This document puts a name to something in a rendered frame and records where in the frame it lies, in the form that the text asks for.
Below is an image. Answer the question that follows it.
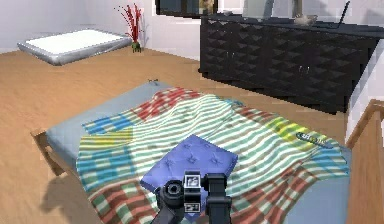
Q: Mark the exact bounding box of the black laptop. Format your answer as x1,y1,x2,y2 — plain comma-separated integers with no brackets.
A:
314,0,352,30

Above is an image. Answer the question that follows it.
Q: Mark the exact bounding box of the red house plant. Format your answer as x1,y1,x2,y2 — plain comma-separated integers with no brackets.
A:
114,3,146,54

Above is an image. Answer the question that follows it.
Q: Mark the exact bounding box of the black sideboard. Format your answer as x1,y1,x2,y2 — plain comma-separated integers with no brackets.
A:
198,14,384,116

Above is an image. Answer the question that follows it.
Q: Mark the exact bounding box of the white grey floor mattress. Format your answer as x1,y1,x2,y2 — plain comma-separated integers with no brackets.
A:
17,28,133,66

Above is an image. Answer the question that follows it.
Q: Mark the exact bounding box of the wooden bed with grey mattress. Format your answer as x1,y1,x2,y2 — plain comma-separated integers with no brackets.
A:
30,79,353,224

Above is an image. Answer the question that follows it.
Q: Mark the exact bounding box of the striped patchwork blanket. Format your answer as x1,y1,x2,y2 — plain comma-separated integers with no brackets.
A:
75,87,350,224

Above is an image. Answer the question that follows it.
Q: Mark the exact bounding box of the blue tufted pillow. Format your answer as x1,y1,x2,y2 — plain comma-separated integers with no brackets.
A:
139,134,239,224

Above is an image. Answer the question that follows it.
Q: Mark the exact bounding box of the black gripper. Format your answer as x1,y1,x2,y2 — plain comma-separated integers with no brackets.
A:
150,179,186,224

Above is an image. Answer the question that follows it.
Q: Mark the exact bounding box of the blue oval remote control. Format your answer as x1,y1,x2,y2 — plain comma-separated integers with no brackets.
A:
295,131,334,150

